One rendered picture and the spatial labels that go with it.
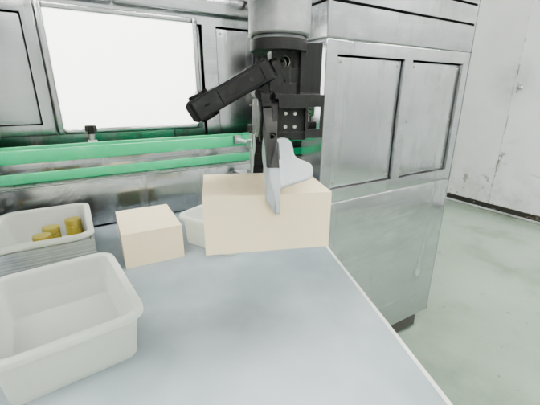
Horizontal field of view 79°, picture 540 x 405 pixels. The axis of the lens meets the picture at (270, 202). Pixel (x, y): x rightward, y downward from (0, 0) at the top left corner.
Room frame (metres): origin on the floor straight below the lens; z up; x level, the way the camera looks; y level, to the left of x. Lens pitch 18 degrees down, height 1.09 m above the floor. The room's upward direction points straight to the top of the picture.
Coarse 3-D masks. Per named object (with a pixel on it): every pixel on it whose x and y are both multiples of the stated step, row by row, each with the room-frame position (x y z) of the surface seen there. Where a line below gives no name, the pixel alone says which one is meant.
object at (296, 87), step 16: (256, 48) 0.42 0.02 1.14; (272, 48) 0.41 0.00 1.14; (288, 48) 0.41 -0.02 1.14; (304, 48) 0.42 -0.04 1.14; (320, 48) 0.43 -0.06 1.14; (272, 64) 0.42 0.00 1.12; (288, 64) 0.44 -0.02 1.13; (304, 64) 0.43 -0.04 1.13; (320, 64) 0.43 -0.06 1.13; (272, 80) 0.42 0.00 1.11; (288, 80) 0.43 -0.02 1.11; (304, 80) 0.43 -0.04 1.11; (320, 80) 0.43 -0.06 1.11; (256, 96) 0.42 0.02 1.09; (272, 96) 0.42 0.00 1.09; (288, 96) 0.41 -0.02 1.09; (304, 96) 0.41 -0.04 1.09; (320, 96) 0.42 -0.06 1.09; (256, 112) 0.42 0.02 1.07; (272, 112) 0.41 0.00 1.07; (288, 112) 0.42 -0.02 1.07; (304, 112) 0.42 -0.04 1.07; (320, 112) 0.42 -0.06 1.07; (256, 128) 0.42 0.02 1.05; (288, 128) 0.42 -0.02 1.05; (304, 128) 0.43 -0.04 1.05; (320, 128) 0.42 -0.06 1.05
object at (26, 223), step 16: (48, 208) 0.71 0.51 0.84; (64, 208) 0.73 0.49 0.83; (80, 208) 0.74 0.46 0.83; (0, 224) 0.62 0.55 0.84; (16, 224) 0.68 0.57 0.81; (32, 224) 0.69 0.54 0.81; (48, 224) 0.71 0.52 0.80; (64, 224) 0.72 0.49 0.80; (0, 240) 0.58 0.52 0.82; (16, 240) 0.67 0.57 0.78; (32, 240) 0.69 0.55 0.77; (48, 240) 0.54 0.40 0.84; (64, 240) 0.55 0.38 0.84
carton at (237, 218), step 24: (216, 192) 0.39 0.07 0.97; (240, 192) 0.39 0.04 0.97; (264, 192) 0.39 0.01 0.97; (288, 192) 0.39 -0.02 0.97; (312, 192) 0.39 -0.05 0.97; (216, 216) 0.37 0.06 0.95; (240, 216) 0.37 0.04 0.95; (264, 216) 0.38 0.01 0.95; (288, 216) 0.38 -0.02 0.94; (312, 216) 0.39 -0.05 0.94; (216, 240) 0.37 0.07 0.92; (240, 240) 0.37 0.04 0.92; (264, 240) 0.38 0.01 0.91; (288, 240) 0.38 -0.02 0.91; (312, 240) 0.39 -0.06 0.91
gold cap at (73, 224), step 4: (72, 216) 0.73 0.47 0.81; (76, 216) 0.73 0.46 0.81; (64, 220) 0.70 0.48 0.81; (68, 220) 0.70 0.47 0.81; (72, 220) 0.70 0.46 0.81; (76, 220) 0.71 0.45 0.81; (80, 220) 0.72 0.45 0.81; (68, 224) 0.70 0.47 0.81; (72, 224) 0.70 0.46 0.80; (76, 224) 0.71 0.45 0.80; (80, 224) 0.72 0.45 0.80; (68, 228) 0.70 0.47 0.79; (72, 228) 0.70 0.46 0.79; (76, 228) 0.71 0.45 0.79; (80, 228) 0.71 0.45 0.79; (68, 232) 0.70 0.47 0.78; (72, 232) 0.70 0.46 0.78; (76, 232) 0.71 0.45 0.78; (80, 232) 0.71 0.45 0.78
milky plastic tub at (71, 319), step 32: (96, 256) 0.51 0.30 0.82; (0, 288) 0.43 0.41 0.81; (32, 288) 0.45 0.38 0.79; (64, 288) 0.48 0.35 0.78; (96, 288) 0.50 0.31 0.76; (128, 288) 0.41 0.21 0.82; (0, 320) 0.37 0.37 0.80; (32, 320) 0.43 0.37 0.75; (64, 320) 0.43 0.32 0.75; (96, 320) 0.43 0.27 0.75; (128, 320) 0.34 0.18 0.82; (0, 352) 0.32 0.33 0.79; (32, 352) 0.29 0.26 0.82; (64, 352) 0.31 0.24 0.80; (96, 352) 0.33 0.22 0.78; (128, 352) 0.35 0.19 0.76; (0, 384) 0.28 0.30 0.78; (32, 384) 0.29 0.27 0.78; (64, 384) 0.31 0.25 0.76
